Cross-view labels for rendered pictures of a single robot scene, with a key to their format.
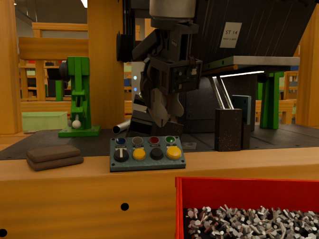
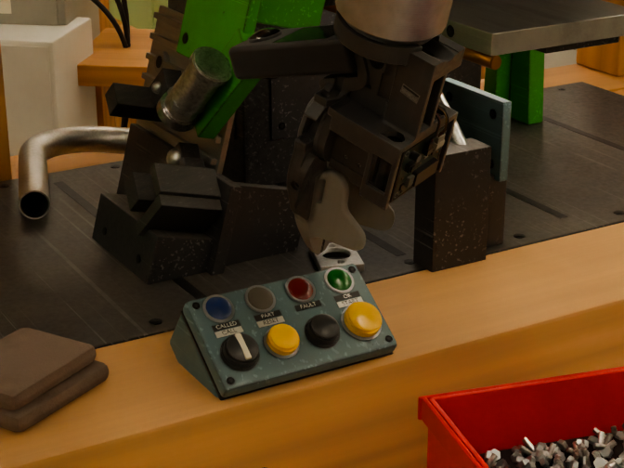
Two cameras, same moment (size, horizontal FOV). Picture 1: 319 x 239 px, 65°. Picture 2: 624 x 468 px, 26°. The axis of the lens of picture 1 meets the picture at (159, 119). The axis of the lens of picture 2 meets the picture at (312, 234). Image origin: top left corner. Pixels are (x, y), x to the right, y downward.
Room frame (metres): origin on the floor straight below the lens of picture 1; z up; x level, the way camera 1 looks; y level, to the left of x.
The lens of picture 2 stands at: (-0.36, 0.34, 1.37)
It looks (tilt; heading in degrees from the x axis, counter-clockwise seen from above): 22 degrees down; 339
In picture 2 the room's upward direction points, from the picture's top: straight up
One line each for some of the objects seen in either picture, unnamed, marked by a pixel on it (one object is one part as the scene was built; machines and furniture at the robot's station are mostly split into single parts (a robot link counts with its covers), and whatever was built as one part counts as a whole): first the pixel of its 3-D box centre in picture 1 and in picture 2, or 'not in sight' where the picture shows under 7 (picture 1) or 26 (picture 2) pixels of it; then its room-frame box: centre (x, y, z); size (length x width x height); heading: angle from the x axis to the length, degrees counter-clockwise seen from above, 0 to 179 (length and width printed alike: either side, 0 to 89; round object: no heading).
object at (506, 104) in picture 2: (239, 120); (472, 162); (0.70, -0.23, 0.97); 0.10 x 0.02 x 0.14; 9
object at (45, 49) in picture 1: (170, 52); not in sight; (1.21, -0.05, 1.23); 1.30 x 0.05 x 0.09; 99
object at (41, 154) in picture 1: (55, 156); (24, 375); (0.53, 0.22, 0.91); 0.10 x 0.08 x 0.03; 128
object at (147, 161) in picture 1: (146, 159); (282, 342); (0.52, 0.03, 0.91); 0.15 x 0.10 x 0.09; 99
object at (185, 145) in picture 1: (188, 145); (336, 257); (0.68, -0.08, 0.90); 0.06 x 0.04 x 0.01; 170
